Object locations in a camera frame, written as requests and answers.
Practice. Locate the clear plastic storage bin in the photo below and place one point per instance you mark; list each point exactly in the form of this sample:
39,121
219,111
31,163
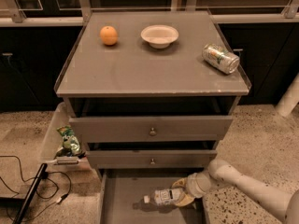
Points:
53,142

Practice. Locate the orange fruit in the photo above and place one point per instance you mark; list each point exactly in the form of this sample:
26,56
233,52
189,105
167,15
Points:
109,35

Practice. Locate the black flat bar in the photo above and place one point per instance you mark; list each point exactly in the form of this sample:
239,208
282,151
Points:
30,194

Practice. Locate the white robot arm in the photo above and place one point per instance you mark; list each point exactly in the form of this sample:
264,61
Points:
219,174

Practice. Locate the metal railing frame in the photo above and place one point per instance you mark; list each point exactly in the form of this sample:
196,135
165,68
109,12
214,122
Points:
35,13

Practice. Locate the green soda can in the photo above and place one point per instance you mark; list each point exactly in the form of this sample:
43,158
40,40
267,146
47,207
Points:
220,58

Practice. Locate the grey middle drawer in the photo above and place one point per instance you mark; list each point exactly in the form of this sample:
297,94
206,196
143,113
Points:
133,159

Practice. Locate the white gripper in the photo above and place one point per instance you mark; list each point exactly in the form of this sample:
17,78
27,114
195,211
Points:
195,186

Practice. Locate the grey drawer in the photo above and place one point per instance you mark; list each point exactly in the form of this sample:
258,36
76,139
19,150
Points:
150,129
133,159
122,192

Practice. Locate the white paper bowl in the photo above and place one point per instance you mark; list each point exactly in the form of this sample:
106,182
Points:
159,36

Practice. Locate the grey drawer cabinet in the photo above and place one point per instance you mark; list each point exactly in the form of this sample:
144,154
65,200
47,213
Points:
132,79

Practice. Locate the grey bottom drawer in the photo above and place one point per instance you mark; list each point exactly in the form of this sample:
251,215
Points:
122,192

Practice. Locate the grey top drawer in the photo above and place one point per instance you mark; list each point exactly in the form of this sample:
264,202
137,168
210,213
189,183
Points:
150,129

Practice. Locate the clear plastic water bottle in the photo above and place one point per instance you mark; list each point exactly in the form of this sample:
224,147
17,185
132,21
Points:
162,197

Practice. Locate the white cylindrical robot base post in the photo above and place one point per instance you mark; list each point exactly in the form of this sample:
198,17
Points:
290,99

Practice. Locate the green chip bag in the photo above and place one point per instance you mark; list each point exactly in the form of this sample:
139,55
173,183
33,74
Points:
70,145

